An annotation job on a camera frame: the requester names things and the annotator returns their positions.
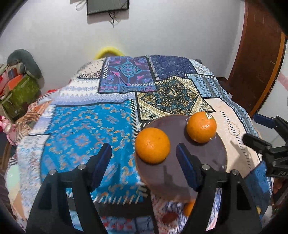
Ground blue patchwork bedspread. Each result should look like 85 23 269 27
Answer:
6 55 272 233

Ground grey green plush pillow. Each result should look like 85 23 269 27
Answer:
6 49 42 79

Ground pink plush toy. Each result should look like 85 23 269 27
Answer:
0 116 17 146

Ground red gift boxes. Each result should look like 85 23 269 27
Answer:
1 63 25 96

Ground red tomato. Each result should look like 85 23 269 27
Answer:
162 211 178 224

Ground large orange with sticker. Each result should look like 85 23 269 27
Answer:
186 111 217 144

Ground small black wall screen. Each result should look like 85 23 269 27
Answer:
86 0 129 15

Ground small tangerine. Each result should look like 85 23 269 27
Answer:
183 199 196 217

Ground yellow curved foam object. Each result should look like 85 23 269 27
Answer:
94 46 124 60

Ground purple round plate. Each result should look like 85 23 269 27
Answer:
135 115 228 202

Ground brown wooden door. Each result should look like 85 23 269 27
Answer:
228 1 285 116

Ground large orange without sticker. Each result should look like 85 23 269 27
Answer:
135 127 170 165

